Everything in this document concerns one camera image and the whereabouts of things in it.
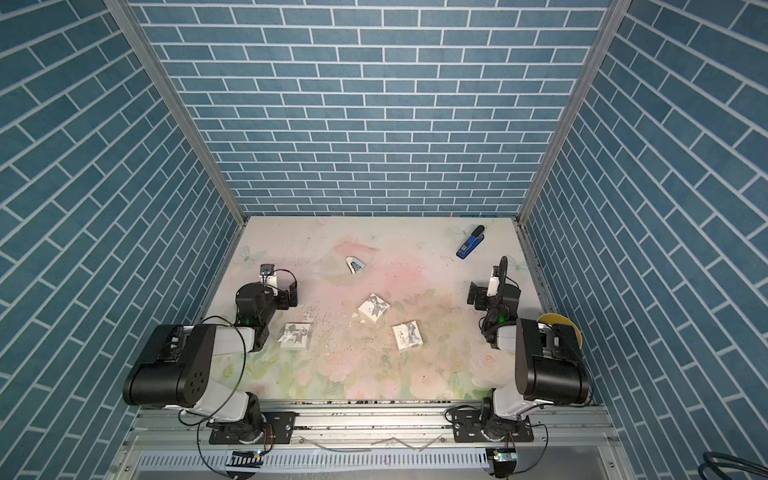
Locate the white bow box lid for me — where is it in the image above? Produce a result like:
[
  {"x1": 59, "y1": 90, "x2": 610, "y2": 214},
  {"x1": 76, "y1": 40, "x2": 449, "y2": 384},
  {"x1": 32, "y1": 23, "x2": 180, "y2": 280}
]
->
[{"x1": 392, "y1": 321, "x2": 423, "y2": 351}]

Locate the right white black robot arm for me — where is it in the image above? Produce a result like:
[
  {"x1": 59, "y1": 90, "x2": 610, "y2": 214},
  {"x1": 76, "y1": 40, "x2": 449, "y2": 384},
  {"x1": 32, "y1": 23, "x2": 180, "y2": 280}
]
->
[{"x1": 467, "y1": 281, "x2": 592, "y2": 442}]

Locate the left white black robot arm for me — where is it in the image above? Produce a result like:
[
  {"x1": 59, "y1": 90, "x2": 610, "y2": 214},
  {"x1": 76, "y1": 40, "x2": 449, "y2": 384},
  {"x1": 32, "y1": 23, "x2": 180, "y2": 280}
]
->
[{"x1": 123, "y1": 277, "x2": 298, "y2": 449}]

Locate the left white bow gift box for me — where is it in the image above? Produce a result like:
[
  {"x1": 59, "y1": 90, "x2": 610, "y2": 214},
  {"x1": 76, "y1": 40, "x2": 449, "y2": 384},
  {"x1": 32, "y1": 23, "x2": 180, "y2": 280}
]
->
[{"x1": 278, "y1": 323, "x2": 312, "y2": 350}]

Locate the white bow gift box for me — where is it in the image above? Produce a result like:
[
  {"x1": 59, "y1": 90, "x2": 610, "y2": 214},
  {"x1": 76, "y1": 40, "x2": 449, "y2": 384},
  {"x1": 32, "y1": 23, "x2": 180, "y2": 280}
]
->
[
  {"x1": 357, "y1": 293, "x2": 390, "y2": 324},
  {"x1": 278, "y1": 323, "x2": 312, "y2": 350}
]

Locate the middle white bow gift box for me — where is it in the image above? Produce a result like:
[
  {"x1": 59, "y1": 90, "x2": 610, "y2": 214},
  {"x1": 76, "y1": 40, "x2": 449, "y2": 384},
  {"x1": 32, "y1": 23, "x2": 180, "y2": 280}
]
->
[{"x1": 357, "y1": 293, "x2": 390, "y2": 324}]

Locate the blue black stapler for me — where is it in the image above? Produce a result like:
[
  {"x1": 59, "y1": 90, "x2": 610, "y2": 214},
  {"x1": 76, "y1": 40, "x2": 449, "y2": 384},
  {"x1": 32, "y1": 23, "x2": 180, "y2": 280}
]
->
[{"x1": 456, "y1": 225, "x2": 485, "y2": 259}]

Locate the yellow pen cup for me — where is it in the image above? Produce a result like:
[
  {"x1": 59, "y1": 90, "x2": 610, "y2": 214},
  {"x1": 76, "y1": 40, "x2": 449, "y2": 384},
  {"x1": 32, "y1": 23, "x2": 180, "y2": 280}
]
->
[{"x1": 538, "y1": 313, "x2": 583, "y2": 348}]

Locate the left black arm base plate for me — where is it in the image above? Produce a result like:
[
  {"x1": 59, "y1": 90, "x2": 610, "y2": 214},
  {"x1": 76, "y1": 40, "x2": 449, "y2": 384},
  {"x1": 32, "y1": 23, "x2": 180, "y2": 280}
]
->
[{"x1": 209, "y1": 411, "x2": 297, "y2": 447}]

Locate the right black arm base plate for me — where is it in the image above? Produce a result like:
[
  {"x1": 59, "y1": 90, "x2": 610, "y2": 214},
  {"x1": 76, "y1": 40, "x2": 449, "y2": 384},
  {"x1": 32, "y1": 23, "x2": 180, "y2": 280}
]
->
[{"x1": 444, "y1": 408, "x2": 534, "y2": 444}]

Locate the aluminium front rail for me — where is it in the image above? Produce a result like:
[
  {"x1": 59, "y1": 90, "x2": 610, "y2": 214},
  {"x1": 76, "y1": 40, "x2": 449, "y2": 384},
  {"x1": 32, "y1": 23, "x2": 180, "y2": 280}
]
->
[{"x1": 119, "y1": 398, "x2": 625, "y2": 463}]

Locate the black cable bundle corner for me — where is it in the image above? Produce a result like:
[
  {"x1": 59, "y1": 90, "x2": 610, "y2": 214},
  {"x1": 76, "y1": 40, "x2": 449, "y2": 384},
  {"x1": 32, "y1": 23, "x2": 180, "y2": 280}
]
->
[{"x1": 697, "y1": 451, "x2": 767, "y2": 480}]

